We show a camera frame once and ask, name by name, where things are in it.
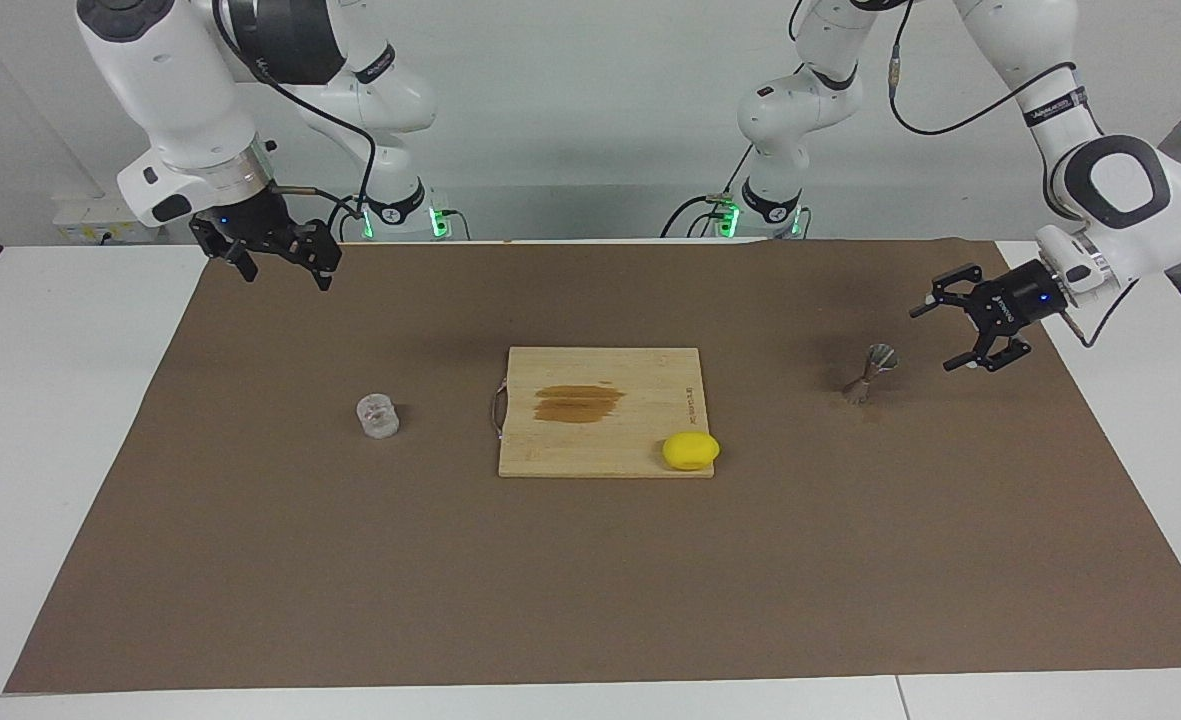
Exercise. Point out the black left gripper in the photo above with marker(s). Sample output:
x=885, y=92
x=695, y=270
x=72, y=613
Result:
x=1022, y=298

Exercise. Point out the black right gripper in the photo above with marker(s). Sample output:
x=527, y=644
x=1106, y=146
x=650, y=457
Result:
x=250, y=222

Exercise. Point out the metal jigger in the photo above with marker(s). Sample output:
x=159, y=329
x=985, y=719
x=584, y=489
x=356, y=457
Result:
x=880, y=358

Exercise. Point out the clear glass cup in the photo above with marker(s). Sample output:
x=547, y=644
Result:
x=378, y=417

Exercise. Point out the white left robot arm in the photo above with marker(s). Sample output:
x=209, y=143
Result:
x=1010, y=50

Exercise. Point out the yellow lemon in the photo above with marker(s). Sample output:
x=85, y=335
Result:
x=691, y=451

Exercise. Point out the brown table mat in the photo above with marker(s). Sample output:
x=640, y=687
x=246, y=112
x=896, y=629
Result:
x=350, y=560

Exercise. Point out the wooden cutting board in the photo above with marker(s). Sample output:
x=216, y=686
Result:
x=600, y=440

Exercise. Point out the white wall socket box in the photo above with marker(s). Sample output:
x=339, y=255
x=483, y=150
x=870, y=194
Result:
x=100, y=215

